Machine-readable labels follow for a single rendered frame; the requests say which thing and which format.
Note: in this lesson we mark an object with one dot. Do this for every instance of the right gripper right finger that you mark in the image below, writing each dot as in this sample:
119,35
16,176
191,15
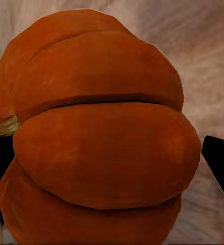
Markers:
213,152

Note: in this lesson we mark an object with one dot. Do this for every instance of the pumpkin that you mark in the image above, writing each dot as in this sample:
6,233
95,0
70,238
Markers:
102,150

